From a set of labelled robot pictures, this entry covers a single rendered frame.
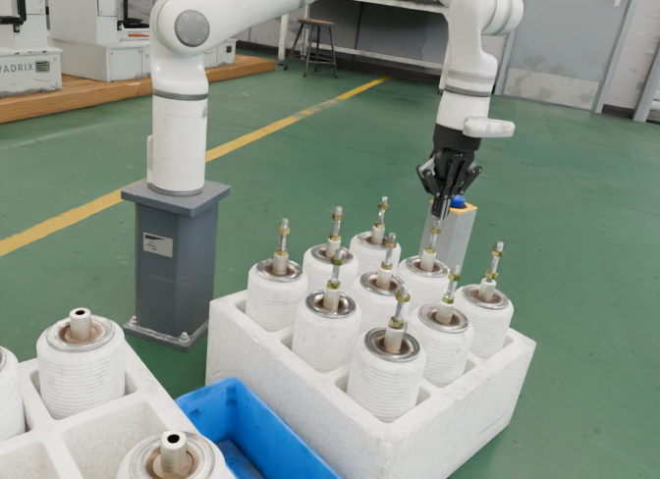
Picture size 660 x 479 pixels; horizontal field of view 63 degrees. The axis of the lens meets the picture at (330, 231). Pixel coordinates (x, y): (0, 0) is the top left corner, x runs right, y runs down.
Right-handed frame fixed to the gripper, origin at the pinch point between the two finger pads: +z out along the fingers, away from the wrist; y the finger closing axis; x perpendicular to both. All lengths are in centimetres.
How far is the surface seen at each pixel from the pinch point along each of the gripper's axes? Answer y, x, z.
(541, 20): -381, -307, -32
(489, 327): -0.3, 15.6, 13.7
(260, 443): 34.1, 9.1, 30.2
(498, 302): -3.1, 13.9, 10.8
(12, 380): 64, 7, 12
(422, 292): 3.4, 3.6, 13.7
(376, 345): 22.7, 16.8, 10.7
